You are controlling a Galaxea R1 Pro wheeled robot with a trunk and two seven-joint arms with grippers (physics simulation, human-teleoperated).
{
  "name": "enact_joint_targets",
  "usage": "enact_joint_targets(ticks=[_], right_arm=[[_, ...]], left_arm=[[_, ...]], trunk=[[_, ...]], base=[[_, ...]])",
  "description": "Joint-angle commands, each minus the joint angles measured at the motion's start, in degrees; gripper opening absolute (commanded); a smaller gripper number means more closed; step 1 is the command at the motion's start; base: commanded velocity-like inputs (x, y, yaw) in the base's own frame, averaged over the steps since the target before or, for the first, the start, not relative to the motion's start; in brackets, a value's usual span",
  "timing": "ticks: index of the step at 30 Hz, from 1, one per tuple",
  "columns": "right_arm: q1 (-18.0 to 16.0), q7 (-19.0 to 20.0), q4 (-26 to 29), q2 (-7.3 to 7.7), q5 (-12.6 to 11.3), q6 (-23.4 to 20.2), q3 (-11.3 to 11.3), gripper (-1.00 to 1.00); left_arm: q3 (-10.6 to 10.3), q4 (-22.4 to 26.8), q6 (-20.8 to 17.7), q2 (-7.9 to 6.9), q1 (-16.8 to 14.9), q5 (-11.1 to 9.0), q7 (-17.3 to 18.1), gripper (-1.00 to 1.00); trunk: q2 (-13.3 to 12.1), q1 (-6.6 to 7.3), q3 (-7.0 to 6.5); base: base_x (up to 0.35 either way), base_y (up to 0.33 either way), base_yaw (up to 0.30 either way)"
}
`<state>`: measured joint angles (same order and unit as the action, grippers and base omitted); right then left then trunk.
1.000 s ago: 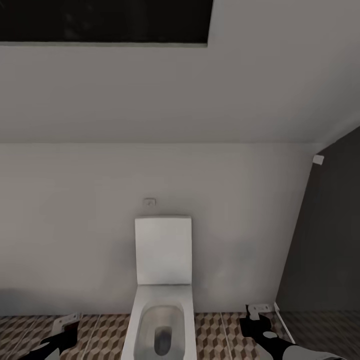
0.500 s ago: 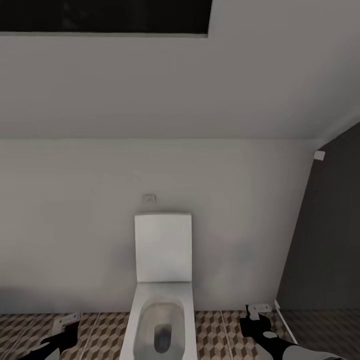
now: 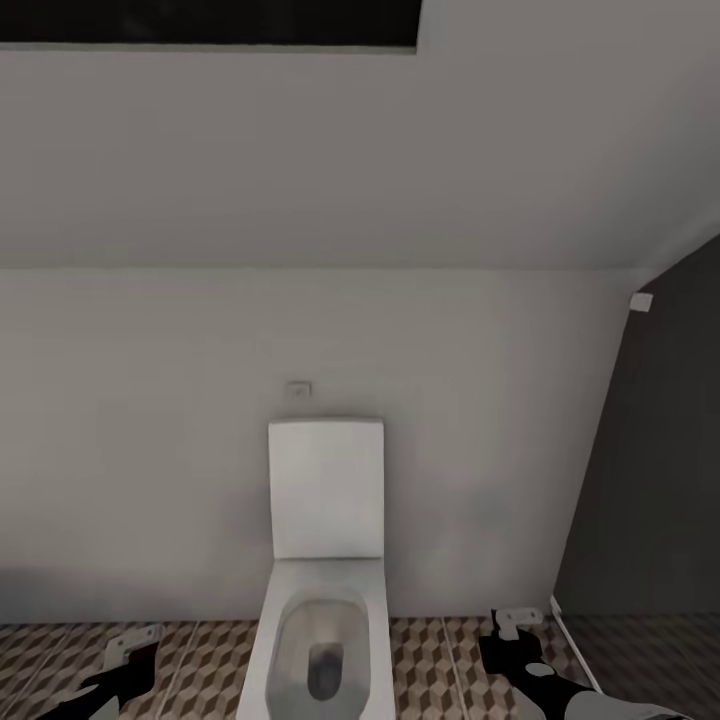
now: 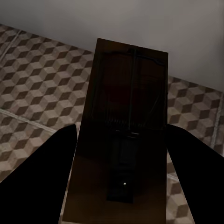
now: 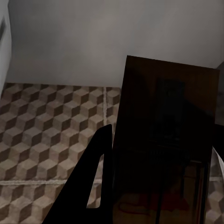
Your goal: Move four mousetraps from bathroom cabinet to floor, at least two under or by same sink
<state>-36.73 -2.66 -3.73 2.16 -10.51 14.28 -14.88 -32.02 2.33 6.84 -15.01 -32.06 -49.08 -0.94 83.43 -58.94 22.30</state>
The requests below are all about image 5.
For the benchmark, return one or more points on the mousetrap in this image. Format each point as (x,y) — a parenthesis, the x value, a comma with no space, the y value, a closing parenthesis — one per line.
(162,148)

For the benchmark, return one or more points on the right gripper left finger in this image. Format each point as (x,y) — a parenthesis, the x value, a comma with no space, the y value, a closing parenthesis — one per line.
(70,205)

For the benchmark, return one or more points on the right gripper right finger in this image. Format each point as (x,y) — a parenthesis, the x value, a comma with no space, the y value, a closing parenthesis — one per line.
(218,140)

